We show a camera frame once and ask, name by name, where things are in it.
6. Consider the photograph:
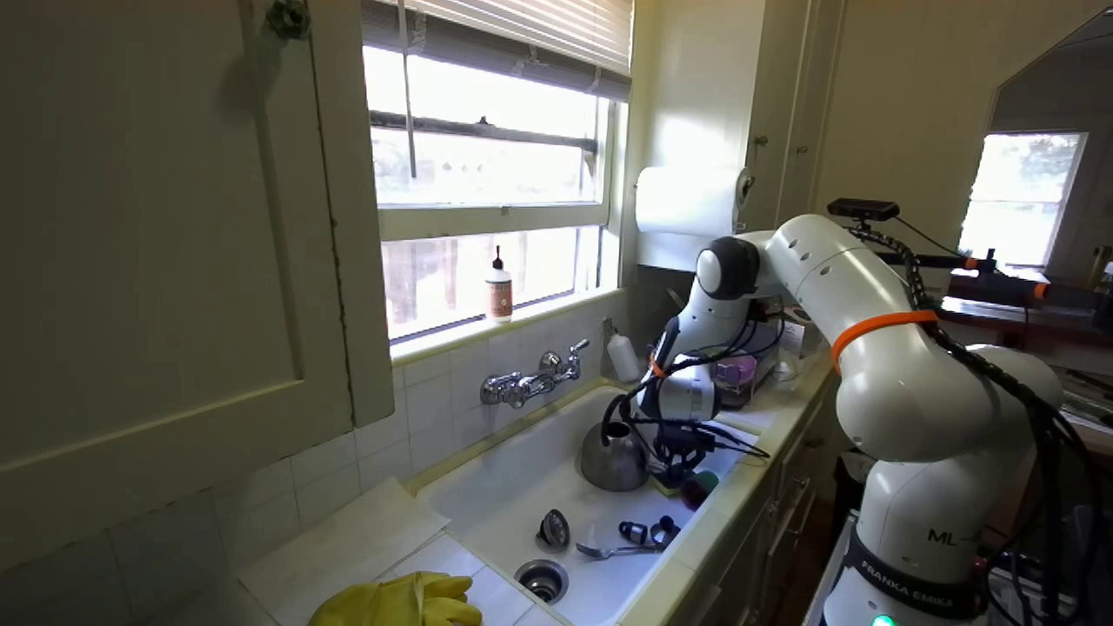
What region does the white ceramic sink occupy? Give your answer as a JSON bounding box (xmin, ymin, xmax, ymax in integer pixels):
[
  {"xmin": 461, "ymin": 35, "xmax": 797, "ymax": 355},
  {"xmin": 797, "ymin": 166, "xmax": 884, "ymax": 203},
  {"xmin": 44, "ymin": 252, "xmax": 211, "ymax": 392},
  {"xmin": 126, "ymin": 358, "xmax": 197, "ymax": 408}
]
[{"xmin": 415, "ymin": 380, "xmax": 765, "ymax": 626}]

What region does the chrome wall faucet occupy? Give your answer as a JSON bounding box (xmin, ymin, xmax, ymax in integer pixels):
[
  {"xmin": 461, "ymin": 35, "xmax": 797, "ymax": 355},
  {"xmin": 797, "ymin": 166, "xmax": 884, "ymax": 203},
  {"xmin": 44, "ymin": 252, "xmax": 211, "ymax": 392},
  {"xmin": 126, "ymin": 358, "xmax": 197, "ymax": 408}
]
[{"xmin": 477, "ymin": 335, "xmax": 596, "ymax": 414}]

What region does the brown label pump soap bottle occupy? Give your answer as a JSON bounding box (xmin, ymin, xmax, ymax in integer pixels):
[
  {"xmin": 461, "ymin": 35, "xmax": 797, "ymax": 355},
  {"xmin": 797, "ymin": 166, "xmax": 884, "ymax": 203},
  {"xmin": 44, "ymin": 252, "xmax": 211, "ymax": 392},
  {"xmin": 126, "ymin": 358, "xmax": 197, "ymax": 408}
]
[{"xmin": 485, "ymin": 239, "xmax": 520, "ymax": 322}]

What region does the yellow rubber glove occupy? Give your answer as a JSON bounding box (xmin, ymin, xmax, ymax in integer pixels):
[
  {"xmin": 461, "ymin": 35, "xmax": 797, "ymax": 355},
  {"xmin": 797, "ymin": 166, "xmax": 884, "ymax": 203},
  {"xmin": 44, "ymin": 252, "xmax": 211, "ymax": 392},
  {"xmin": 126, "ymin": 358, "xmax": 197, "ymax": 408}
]
[{"xmin": 303, "ymin": 567, "xmax": 486, "ymax": 626}]

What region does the steel fork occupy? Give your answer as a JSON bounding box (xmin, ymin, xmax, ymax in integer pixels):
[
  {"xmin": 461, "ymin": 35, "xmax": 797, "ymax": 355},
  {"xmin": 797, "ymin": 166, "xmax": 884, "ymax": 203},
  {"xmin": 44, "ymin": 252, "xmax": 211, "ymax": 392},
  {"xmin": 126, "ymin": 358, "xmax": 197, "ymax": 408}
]
[{"xmin": 575, "ymin": 535, "xmax": 636, "ymax": 562}]

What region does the window blind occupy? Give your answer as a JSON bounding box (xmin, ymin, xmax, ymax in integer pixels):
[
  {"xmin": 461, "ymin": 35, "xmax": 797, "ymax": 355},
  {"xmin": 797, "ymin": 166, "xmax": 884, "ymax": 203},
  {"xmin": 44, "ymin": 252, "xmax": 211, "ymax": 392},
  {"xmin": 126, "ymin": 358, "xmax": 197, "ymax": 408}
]
[{"xmin": 367, "ymin": 0, "xmax": 640, "ymax": 82}]

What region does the green and purple cup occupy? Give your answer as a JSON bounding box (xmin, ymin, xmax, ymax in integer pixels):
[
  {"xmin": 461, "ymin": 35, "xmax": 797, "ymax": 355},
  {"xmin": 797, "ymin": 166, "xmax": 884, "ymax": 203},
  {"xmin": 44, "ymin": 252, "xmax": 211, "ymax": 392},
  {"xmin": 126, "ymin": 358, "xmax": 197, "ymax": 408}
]
[{"xmin": 677, "ymin": 465, "xmax": 725, "ymax": 510}]

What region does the dark cabinet knob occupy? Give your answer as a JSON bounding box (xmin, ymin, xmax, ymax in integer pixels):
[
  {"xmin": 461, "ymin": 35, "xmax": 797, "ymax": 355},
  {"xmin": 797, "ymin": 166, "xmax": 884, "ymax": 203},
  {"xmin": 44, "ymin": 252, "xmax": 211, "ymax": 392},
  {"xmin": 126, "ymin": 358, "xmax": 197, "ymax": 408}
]
[{"xmin": 262, "ymin": 0, "xmax": 314, "ymax": 44}]

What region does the white mug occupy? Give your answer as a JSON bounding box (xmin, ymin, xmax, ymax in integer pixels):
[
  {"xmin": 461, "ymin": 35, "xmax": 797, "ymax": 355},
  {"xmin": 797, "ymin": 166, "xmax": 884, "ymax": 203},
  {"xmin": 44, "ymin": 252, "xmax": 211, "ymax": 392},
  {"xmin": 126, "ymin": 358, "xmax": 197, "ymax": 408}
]
[{"xmin": 772, "ymin": 313, "xmax": 818, "ymax": 361}]

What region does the kitchen window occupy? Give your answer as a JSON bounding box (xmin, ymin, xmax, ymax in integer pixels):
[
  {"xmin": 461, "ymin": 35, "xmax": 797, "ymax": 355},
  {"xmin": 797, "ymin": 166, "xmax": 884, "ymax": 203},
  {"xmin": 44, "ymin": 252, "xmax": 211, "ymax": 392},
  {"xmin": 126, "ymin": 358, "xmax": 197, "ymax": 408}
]
[{"xmin": 357, "ymin": 0, "xmax": 636, "ymax": 358}]

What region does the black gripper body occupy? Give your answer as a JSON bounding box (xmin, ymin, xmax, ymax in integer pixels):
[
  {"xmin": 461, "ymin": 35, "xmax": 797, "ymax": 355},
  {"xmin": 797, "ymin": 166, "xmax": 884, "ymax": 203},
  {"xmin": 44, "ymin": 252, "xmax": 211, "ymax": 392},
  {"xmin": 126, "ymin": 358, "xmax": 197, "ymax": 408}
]
[{"xmin": 652, "ymin": 412, "xmax": 728, "ymax": 465}]

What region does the cream cabinet door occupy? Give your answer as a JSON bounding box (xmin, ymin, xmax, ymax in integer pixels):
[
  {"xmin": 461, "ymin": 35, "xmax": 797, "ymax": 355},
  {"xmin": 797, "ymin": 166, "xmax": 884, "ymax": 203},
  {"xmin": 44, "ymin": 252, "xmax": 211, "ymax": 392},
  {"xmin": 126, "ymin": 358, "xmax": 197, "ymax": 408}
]
[{"xmin": 0, "ymin": 0, "xmax": 399, "ymax": 581}]

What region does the steel sink drain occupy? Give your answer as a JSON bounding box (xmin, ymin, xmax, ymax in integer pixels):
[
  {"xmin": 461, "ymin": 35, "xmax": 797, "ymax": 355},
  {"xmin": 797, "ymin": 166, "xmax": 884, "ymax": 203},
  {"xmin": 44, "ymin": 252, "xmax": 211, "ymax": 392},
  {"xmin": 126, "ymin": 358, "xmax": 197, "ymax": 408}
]
[{"xmin": 513, "ymin": 558, "xmax": 575, "ymax": 610}]

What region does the steel kettle with black handle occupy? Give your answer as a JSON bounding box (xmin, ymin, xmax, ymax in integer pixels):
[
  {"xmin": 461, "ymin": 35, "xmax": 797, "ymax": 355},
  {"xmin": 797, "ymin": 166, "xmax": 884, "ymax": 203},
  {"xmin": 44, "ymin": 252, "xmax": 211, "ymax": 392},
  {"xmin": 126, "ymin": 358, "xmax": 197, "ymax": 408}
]
[{"xmin": 578, "ymin": 414, "xmax": 657, "ymax": 494}]

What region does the black stereo camera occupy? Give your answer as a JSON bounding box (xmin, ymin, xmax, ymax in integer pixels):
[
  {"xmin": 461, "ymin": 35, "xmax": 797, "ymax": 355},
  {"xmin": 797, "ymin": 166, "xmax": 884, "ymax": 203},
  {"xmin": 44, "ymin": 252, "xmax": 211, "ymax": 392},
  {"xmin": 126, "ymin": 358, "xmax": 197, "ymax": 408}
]
[{"xmin": 825, "ymin": 194, "xmax": 903, "ymax": 226}]

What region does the small background window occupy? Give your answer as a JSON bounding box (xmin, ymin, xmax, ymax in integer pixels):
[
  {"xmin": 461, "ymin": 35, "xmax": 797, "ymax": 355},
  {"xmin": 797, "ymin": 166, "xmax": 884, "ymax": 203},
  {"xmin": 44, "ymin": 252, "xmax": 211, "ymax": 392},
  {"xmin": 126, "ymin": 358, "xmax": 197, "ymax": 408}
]
[{"xmin": 958, "ymin": 130, "xmax": 1092, "ymax": 273}]

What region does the purple dish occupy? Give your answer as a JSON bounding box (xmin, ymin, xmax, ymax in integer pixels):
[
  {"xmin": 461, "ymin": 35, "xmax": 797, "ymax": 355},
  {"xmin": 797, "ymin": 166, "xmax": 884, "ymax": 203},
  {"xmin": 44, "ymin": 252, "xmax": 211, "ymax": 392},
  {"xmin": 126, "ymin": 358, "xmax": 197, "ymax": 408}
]
[{"xmin": 709, "ymin": 353, "xmax": 765, "ymax": 392}]

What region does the white soap dispenser bottle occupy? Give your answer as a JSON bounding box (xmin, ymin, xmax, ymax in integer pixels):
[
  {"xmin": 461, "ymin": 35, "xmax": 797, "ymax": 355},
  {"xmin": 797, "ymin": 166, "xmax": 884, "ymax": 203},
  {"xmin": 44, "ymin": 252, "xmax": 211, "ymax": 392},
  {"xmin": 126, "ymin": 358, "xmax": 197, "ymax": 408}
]
[{"xmin": 603, "ymin": 328, "xmax": 648, "ymax": 386}]

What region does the dark blue dish rack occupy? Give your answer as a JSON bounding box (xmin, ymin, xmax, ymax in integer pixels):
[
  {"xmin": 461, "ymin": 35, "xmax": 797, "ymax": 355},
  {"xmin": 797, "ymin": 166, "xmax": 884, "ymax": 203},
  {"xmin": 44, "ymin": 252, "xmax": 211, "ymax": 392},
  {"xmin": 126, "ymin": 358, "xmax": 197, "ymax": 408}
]
[{"xmin": 706, "ymin": 310, "xmax": 793, "ymax": 412}]

